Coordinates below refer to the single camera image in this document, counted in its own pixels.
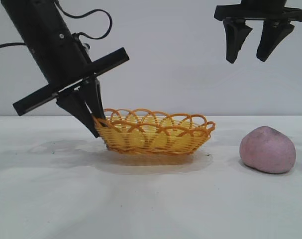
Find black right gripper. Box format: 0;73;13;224
213;0;302;64

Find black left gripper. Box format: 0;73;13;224
1;0;130;138

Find yellow woven wicker basket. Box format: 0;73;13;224
93;108;215;155

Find pink peach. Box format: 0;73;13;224
239;126;297;174

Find black looped cable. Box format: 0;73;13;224
52;0;113;40

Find black straight cable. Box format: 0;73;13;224
0;42;27;50

